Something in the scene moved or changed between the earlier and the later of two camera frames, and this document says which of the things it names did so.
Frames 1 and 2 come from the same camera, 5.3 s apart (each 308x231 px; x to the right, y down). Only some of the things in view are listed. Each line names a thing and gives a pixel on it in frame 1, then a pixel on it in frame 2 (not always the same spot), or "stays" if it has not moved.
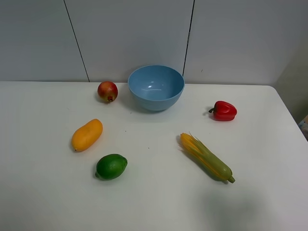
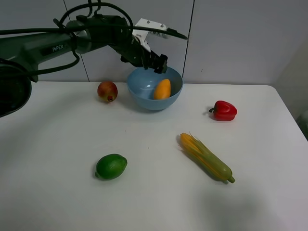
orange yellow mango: [85, 135] to [162, 90]
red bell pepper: [224, 111] stays
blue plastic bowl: [156, 87] stays
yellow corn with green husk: [211, 162] stays
